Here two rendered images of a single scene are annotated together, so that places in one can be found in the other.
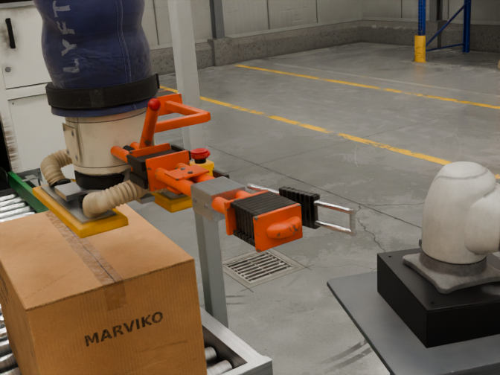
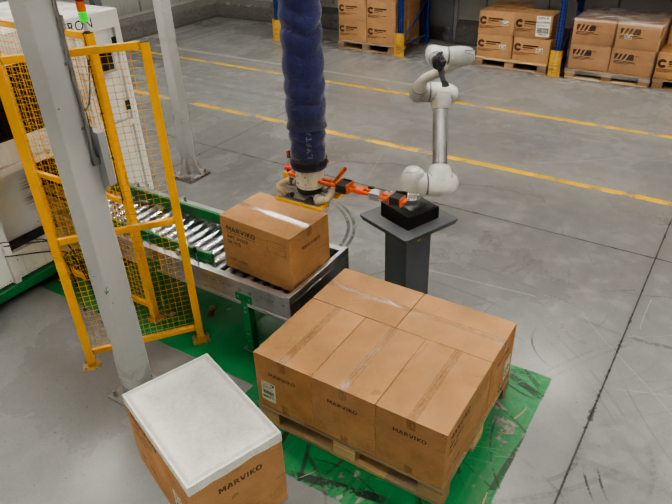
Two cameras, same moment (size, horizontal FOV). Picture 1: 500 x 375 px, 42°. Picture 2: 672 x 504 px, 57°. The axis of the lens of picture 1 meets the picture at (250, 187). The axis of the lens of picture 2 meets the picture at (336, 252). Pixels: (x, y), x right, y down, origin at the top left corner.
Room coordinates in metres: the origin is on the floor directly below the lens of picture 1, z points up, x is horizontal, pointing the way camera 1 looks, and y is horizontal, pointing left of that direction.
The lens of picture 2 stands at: (-1.82, 1.59, 2.87)
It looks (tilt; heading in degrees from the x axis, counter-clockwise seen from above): 32 degrees down; 335
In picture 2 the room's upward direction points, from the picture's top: 2 degrees counter-clockwise
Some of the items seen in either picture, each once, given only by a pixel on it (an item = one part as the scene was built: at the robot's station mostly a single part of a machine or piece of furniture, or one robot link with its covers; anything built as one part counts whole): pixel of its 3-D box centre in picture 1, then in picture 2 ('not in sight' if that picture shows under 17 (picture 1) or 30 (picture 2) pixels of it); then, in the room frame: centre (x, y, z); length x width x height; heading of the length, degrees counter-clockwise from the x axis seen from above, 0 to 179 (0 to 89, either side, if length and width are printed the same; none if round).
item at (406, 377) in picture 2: not in sight; (387, 363); (0.58, 0.18, 0.34); 1.20 x 1.00 x 0.40; 32
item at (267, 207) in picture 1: (263, 219); (396, 200); (0.84, -0.01, 1.27); 0.08 x 0.07 x 0.05; 31
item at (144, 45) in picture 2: not in sight; (115, 222); (1.80, 1.42, 1.05); 0.87 x 0.10 x 2.10; 84
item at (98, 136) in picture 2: not in sight; (95, 155); (1.47, 1.45, 1.62); 0.20 x 0.05 x 0.30; 32
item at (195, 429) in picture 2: not in sight; (205, 446); (0.04, 1.38, 0.82); 0.60 x 0.40 x 0.40; 12
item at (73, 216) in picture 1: (75, 198); (301, 199); (1.31, 0.37, 1.16); 0.34 x 0.10 x 0.05; 31
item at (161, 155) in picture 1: (160, 166); (344, 186); (1.14, 0.16, 1.27); 0.10 x 0.08 x 0.06; 121
